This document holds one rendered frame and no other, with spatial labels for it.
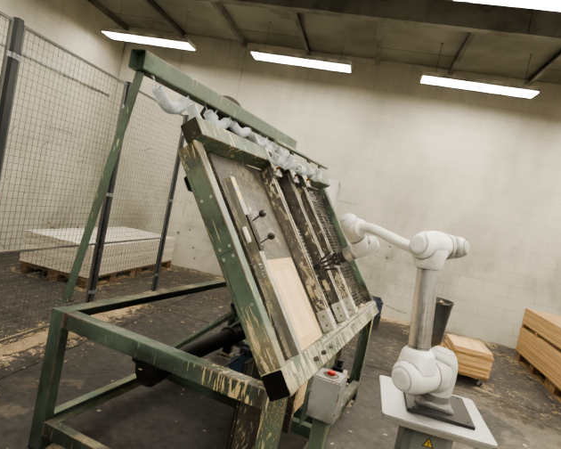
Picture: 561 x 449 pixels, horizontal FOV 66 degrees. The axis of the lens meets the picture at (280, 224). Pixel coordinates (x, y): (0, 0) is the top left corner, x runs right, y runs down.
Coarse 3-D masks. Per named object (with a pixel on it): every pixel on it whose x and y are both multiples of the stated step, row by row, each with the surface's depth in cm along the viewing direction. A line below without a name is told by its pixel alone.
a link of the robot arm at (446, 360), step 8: (440, 352) 211; (448, 352) 211; (440, 360) 209; (448, 360) 208; (456, 360) 211; (440, 368) 205; (448, 368) 207; (456, 368) 210; (448, 376) 206; (456, 376) 211; (448, 384) 208; (432, 392) 210; (440, 392) 208; (448, 392) 210
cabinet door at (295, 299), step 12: (276, 264) 235; (288, 264) 250; (276, 276) 228; (288, 276) 243; (288, 288) 236; (300, 288) 251; (288, 300) 229; (300, 300) 244; (288, 312) 222; (300, 312) 237; (312, 312) 251; (300, 324) 230; (312, 324) 244; (300, 336) 223; (312, 336) 236
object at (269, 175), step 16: (288, 160) 273; (272, 176) 274; (272, 192) 274; (288, 208) 275; (288, 224) 269; (288, 240) 269; (304, 256) 265; (304, 272) 264; (320, 288) 265; (320, 304) 260; (320, 320) 260
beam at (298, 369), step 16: (368, 304) 363; (368, 320) 341; (352, 336) 288; (304, 352) 211; (336, 352) 249; (288, 368) 189; (304, 368) 203; (320, 368) 220; (272, 384) 185; (288, 384) 183; (272, 400) 185
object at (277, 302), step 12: (228, 180) 224; (240, 204) 221; (240, 216) 221; (252, 240) 218; (252, 252) 218; (264, 264) 216; (276, 288) 216; (276, 300) 213; (276, 312) 212; (288, 324) 210; (288, 336) 210; (300, 348) 211
